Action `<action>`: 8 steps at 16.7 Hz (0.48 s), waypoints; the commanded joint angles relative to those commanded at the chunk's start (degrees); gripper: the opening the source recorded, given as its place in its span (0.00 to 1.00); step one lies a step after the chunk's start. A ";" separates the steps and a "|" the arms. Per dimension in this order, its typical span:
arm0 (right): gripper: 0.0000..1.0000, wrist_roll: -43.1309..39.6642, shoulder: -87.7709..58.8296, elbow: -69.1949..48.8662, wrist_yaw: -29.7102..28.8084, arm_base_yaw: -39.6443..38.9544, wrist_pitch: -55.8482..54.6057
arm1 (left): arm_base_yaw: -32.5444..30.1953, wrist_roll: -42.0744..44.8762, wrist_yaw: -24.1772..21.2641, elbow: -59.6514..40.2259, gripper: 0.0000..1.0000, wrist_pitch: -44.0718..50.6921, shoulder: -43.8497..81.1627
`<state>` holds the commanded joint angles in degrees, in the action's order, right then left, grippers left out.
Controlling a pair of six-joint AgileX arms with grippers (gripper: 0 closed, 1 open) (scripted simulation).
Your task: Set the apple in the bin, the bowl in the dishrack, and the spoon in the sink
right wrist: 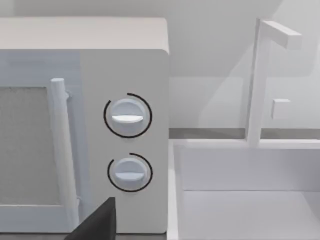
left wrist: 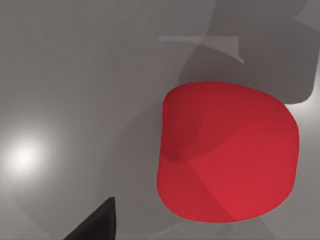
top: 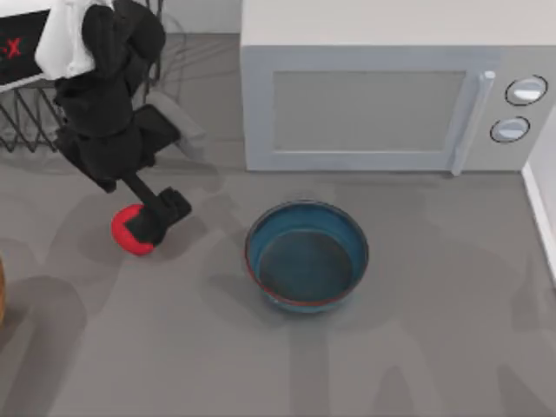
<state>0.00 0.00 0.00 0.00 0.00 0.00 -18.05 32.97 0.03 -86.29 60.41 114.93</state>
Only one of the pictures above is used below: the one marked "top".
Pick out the grey microwave door handle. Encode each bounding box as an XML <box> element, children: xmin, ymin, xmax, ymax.
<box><xmin>450</xmin><ymin>70</ymin><xmax>497</xmax><ymax>177</ymax></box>

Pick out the small microwave knob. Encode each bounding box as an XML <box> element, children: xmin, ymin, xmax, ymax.
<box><xmin>489</xmin><ymin>116</ymin><xmax>532</xmax><ymax>144</ymax></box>

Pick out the red round fruit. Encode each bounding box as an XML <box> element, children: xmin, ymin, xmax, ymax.
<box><xmin>110</xmin><ymin>202</ymin><xmax>158</xmax><ymax>257</ymax></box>

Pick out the blue bowl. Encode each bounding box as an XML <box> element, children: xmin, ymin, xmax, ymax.
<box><xmin>244</xmin><ymin>199</ymin><xmax>371</xmax><ymax>314</ymax></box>

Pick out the white cabinet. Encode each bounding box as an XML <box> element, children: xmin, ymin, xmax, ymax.
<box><xmin>520</xmin><ymin>108</ymin><xmax>556</xmax><ymax>288</ymax></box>

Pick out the large microwave knob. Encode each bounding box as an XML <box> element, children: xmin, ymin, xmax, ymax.
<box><xmin>504</xmin><ymin>74</ymin><xmax>549</xmax><ymax>107</ymax></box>

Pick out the grey microwave door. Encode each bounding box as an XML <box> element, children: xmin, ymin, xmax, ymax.
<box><xmin>242</xmin><ymin>45</ymin><xmax>500</xmax><ymax>174</ymax></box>

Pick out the pale grey microwave oven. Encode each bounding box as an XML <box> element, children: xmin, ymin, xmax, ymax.
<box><xmin>240</xmin><ymin>0</ymin><xmax>551</xmax><ymax>177</ymax></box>

